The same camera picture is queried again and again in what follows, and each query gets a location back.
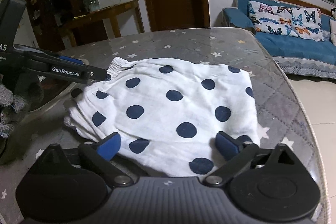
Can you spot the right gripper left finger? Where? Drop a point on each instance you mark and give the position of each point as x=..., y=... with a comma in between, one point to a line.
x=96, y=158

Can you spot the round induction cooktop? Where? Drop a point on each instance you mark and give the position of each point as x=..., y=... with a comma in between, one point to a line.
x=33, y=93

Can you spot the glass kettle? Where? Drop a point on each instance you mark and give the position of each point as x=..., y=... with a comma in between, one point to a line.
x=92, y=5

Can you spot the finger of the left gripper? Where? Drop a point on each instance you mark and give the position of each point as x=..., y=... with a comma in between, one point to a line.
x=70, y=60

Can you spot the butterfly print pillow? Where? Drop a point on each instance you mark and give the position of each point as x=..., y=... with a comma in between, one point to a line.
x=299, y=22

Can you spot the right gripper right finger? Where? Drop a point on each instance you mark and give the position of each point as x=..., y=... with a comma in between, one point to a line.
x=238, y=154

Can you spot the white navy polka-dot shorts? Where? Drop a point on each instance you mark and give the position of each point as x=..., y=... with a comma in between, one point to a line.
x=167, y=112

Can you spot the grey gloved left hand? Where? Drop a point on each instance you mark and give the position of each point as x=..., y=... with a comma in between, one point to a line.
x=8, y=85

